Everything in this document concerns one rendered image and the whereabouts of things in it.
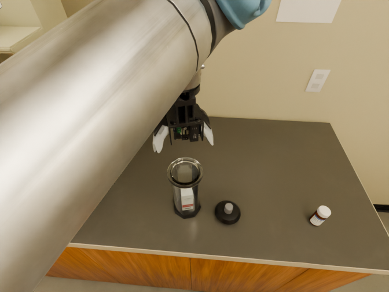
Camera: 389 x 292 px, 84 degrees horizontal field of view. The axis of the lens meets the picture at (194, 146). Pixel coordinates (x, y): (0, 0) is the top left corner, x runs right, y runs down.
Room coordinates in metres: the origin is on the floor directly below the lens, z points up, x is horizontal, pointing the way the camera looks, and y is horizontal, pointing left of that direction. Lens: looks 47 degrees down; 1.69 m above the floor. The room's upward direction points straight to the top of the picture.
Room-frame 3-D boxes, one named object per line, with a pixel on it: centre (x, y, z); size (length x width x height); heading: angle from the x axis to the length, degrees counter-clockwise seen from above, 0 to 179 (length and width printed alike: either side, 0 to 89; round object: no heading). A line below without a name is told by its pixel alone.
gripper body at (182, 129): (0.36, 0.02, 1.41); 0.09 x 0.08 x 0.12; 11
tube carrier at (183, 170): (0.38, 0.03, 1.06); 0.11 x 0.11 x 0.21
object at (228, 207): (0.35, -0.12, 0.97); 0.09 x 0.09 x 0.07
